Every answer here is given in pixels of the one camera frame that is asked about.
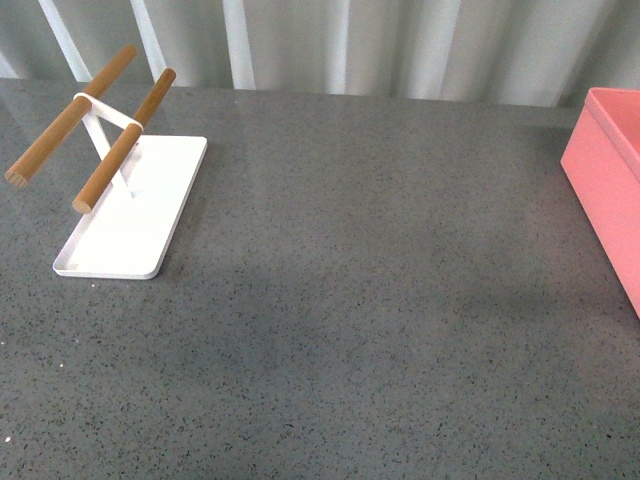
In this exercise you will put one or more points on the white rack with wooden bars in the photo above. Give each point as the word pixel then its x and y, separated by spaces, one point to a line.
pixel 131 204

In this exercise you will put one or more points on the pink plastic bin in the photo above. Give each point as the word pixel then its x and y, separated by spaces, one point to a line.
pixel 601 161

